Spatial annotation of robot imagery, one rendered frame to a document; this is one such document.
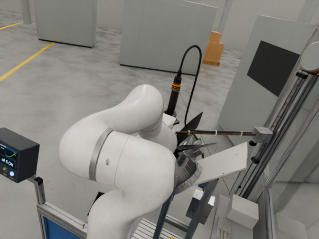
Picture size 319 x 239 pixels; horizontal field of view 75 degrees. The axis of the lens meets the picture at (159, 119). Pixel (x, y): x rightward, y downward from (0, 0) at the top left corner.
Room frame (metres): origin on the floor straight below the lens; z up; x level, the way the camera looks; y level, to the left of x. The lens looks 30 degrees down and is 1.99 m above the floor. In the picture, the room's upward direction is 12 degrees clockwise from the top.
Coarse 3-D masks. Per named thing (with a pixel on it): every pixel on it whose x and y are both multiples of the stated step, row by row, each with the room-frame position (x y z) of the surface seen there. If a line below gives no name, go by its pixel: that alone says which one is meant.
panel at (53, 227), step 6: (48, 222) 0.72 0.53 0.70; (54, 222) 0.71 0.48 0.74; (48, 228) 0.72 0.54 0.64; (54, 228) 0.71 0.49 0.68; (60, 228) 0.69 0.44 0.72; (48, 234) 0.73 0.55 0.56; (54, 234) 0.71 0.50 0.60; (60, 234) 0.70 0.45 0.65; (66, 234) 0.68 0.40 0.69; (72, 234) 0.67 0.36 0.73
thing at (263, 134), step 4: (256, 128) 1.13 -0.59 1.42; (260, 128) 1.14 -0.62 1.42; (264, 128) 1.15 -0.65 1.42; (268, 128) 1.16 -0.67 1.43; (256, 132) 1.11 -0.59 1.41; (260, 132) 1.09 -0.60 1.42; (264, 132) 1.10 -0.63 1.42; (268, 132) 1.11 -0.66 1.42; (272, 132) 1.12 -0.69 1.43; (252, 136) 1.13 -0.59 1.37; (256, 136) 1.10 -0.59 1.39; (260, 136) 1.08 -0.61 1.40; (264, 136) 1.09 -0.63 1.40; (268, 136) 1.10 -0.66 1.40; (256, 140) 1.08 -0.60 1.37; (260, 140) 1.09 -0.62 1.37; (264, 140) 1.10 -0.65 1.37; (268, 140) 1.10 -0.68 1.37
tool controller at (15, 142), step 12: (0, 132) 0.82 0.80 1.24; (12, 132) 0.85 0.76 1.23; (0, 144) 0.74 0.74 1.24; (12, 144) 0.74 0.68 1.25; (24, 144) 0.77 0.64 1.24; (36, 144) 0.80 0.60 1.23; (0, 156) 0.73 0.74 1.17; (12, 156) 0.71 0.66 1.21; (24, 156) 0.72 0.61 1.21; (36, 156) 0.78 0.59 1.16; (0, 168) 0.71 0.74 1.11; (12, 168) 0.69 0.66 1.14; (24, 168) 0.71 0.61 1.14; (36, 168) 0.77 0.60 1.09; (12, 180) 0.68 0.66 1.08
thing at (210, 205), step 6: (198, 192) 1.08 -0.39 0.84; (192, 198) 1.03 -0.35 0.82; (198, 198) 1.03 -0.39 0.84; (210, 198) 1.05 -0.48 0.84; (192, 204) 1.02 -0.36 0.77; (210, 204) 0.99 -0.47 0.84; (192, 210) 1.02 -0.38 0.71; (210, 210) 0.99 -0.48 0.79; (192, 216) 1.01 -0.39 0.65; (204, 216) 0.99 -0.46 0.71; (204, 222) 0.99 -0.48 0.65
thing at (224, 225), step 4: (220, 220) 0.86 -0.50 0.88; (224, 220) 0.86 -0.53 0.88; (228, 220) 0.87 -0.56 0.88; (220, 224) 0.83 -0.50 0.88; (224, 224) 0.83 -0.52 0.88; (228, 224) 0.84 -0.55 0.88; (220, 228) 0.80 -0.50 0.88; (224, 228) 0.81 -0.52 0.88; (228, 228) 0.81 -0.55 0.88; (224, 232) 0.79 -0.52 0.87; (228, 232) 0.79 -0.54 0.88; (216, 236) 0.75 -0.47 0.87; (220, 236) 0.76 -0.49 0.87; (224, 236) 0.76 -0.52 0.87; (228, 236) 0.76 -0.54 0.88
